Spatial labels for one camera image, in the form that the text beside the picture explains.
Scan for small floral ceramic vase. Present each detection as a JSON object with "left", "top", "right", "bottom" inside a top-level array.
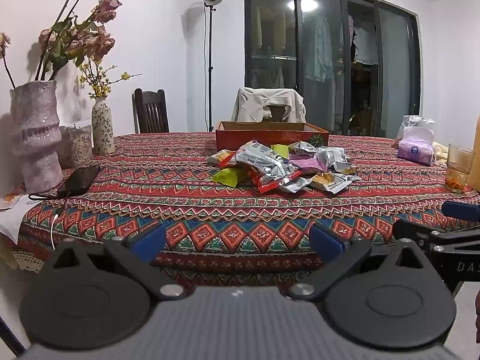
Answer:
[{"left": 91, "top": 97, "right": 116, "bottom": 156}]

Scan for black smartphone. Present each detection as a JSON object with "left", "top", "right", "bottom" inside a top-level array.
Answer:
[{"left": 56, "top": 165, "right": 101, "bottom": 198}]

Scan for pile of snack packets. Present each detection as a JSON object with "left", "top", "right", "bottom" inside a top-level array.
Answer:
[{"left": 207, "top": 139, "right": 362, "bottom": 194}]

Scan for black framed sliding glass door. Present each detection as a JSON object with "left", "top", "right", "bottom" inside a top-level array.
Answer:
[{"left": 244, "top": 0, "right": 422, "bottom": 139}]

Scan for large mottled pink vase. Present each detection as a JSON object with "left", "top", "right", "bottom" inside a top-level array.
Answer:
[{"left": 9, "top": 80, "right": 64, "bottom": 194}]

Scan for white lace cloth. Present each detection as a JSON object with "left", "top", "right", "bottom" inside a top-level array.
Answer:
[{"left": 0, "top": 232, "right": 43, "bottom": 273}]

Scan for pale green hanging shirt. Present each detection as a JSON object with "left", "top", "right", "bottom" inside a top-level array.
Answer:
[{"left": 305, "top": 14, "right": 335, "bottom": 83}]

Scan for beige jacket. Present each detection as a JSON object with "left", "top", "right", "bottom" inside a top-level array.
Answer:
[{"left": 231, "top": 87, "right": 306, "bottom": 124}]

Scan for glass cup with orange berries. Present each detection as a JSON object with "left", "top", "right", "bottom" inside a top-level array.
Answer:
[{"left": 445, "top": 143, "right": 476, "bottom": 194}]

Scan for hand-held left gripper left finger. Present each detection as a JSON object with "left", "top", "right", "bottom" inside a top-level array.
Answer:
[{"left": 40, "top": 223, "right": 188, "bottom": 301}]

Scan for brown chair under jacket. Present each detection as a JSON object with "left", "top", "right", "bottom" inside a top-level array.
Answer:
[{"left": 267, "top": 106, "right": 290, "bottom": 123}]

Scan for clear plastic bag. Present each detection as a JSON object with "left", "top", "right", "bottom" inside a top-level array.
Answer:
[{"left": 403, "top": 115, "right": 436, "bottom": 136}]

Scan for white cable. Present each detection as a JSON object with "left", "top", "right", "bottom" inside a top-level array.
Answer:
[{"left": 50, "top": 213, "right": 61, "bottom": 251}]

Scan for white hanging garment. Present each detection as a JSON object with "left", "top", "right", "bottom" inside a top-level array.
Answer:
[{"left": 352, "top": 25, "right": 380, "bottom": 65}]

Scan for clear jar with plastic lid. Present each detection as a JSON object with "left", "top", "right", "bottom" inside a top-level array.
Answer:
[{"left": 58, "top": 120, "right": 94, "bottom": 169}]

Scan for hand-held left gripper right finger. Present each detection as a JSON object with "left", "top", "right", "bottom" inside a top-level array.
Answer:
[{"left": 287, "top": 222, "right": 437, "bottom": 301}]

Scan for yellow flower branches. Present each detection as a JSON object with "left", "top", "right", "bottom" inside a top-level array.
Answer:
[{"left": 79, "top": 56, "right": 143, "bottom": 99}]

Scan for red cardboard box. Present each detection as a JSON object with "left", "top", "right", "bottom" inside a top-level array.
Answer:
[{"left": 215, "top": 121, "right": 330, "bottom": 152}]

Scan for pale yellow bag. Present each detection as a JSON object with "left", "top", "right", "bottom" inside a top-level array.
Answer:
[{"left": 432, "top": 142, "right": 451, "bottom": 166}]

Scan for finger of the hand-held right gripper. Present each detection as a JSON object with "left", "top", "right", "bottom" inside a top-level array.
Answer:
[
  {"left": 392, "top": 219, "right": 451, "bottom": 250},
  {"left": 441, "top": 200, "right": 480, "bottom": 223}
]

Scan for dried pink rose bouquet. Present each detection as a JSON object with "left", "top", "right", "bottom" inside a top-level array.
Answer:
[{"left": 0, "top": 0, "right": 123, "bottom": 90}]

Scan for purple tissue pack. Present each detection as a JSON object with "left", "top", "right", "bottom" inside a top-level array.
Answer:
[{"left": 397, "top": 125, "right": 436, "bottom": 166}]

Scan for white paper sheet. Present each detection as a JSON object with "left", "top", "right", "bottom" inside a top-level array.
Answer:
[{"left": 0, "top": 195, "right": 38, "bottom": 244}]

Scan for dark wooden chair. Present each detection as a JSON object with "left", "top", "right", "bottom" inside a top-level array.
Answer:
[{"left": 132, "top": 88, "right": 170, "bottom": 134}]

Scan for orange bottle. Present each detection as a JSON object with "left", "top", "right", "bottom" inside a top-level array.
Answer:
[{"left": 467, "top": 114, "right": 480, "bottom": 192}]

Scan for red patterned tablecloth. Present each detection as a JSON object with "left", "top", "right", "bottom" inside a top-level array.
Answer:
[{"left": 17, "top": 131, "right": 480, "bottom": 289}]

